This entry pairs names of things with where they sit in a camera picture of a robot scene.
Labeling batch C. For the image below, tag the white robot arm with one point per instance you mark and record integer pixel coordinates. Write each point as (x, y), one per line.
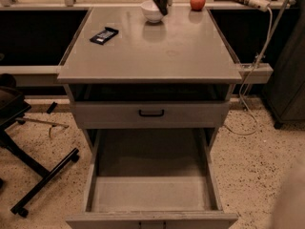
(289, 209)

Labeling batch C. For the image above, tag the grey drawer cabinet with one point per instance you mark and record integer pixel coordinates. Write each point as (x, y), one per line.
(182, 58)

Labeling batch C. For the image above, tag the closed middle grey drawer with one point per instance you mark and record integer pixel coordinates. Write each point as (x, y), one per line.
(124, 115)

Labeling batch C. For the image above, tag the open bottom grey drawer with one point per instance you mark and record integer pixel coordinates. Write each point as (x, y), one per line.
(151, 179)

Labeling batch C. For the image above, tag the blue snack bar wrapper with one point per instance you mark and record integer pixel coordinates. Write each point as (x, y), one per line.
(104, 36)

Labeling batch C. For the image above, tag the white bowl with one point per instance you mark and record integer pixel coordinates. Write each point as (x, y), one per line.
(151, 11)

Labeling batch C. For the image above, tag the red apple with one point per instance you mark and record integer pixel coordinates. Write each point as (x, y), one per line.
(197, 4)

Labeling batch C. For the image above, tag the dark cabinet at right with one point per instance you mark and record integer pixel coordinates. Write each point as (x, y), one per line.
(285, 91)

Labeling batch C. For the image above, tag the black drawer handle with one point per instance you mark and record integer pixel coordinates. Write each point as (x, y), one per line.
(144, 113)

